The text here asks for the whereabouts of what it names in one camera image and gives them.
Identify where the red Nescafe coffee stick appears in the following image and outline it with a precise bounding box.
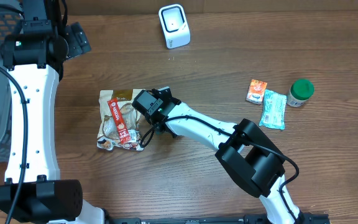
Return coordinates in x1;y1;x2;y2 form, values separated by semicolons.
108;98;131;144

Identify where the beige PanTree snack pouch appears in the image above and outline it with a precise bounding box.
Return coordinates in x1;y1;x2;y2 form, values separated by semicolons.
96;89;144;151

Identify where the orange snack box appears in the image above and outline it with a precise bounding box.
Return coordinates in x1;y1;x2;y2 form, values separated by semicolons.
246;79;267;105

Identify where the teal tissue pack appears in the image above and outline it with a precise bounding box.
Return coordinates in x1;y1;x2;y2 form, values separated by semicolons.
259;90;287;130

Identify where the green lid jar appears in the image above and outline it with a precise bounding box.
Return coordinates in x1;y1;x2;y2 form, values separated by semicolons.
287;79;314;108

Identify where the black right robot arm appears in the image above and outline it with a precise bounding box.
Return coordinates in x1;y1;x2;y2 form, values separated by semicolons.
132;87;303;223

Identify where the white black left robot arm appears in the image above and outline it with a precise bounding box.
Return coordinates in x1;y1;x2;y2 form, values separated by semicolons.
0;0;109;224

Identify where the white barcode scanner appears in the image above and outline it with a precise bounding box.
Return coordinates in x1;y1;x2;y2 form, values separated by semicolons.
158;4;191;49

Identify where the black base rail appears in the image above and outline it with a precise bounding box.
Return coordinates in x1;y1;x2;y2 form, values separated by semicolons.
104;213;331;224

